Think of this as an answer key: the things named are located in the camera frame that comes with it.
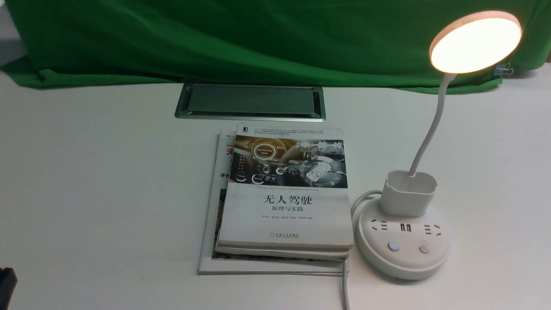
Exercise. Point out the silver desk cable hatch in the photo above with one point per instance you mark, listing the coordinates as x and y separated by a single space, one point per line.
251 102

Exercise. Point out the bottom large magazine book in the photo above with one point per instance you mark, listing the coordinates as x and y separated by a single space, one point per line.
215 263

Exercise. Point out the green backdrop cloth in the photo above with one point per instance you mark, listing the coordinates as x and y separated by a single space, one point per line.
330 43

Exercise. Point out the middle white book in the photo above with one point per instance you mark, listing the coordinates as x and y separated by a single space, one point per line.
275 253

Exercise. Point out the binder clip on cloth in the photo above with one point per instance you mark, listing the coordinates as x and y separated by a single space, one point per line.
501 70

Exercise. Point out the white desk lamp with base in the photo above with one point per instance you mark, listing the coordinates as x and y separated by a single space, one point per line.
396 230

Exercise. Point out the white self-driving textbook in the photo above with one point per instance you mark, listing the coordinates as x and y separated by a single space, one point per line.
286 202

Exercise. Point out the black object at left edge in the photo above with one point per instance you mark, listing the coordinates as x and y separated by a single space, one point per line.
8 281

